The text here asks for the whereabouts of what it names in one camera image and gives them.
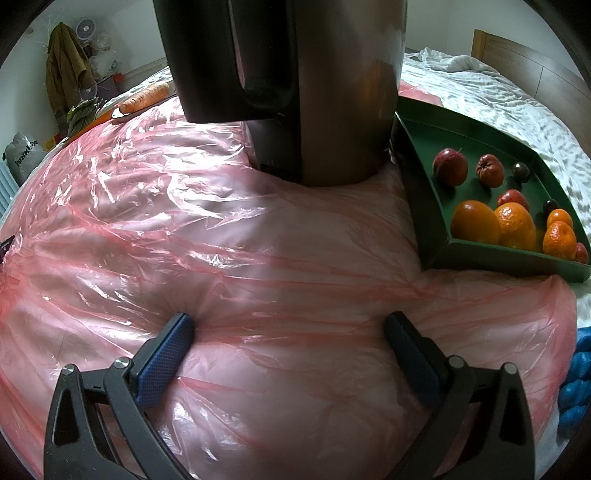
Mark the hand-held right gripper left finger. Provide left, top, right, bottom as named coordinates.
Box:
left=44, top=312, right=195, bottom=480

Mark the black and steel kettle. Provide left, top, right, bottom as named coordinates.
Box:
left=152, top=0, right=407, bottom=188

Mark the green leafy vegetable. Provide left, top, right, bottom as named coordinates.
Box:
left=67, top=100, right=100, bottom=137

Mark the wooden headboard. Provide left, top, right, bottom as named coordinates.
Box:
left=471, top=28, right=591, bottom=112

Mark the orange cutting board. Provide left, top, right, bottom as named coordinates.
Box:
left=69, top=108, right=116, bottom=139

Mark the green tray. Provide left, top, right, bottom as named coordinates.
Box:
left=390, top=97, right=591, bottom=283

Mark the carrot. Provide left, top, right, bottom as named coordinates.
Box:
left=121, top=83, right=171, bottom=114

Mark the pink plastic sheet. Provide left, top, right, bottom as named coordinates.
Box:
left=0, top=83, right=578, bottom=480

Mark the bed with white sheet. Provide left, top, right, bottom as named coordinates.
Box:
left=0, top=46, right=591, bottom=480

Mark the brown coat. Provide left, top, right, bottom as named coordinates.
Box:
left=45, top=23, right=98, bottom=125

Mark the dark cabinet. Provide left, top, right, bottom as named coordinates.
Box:
left=97, top=71, right=125, bottom=100

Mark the crumpled white blanket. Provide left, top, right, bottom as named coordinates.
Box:
left=406, top=46, right=502, bottom=77

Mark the blue fleece cloth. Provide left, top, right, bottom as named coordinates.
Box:
left=556, top=325, right=591, bottom=444

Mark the white plastic bag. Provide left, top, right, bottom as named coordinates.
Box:
left=90, top=39, right=121, bottom=77

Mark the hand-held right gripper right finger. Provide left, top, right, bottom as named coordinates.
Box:
left=384, top=311, right=536, bottom=480

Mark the light blue suitcase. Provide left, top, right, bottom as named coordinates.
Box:
left=0, top=161, right=19, bottom=217

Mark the grey bag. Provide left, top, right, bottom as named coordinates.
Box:
left=4, top=130, right=44, bottom=181

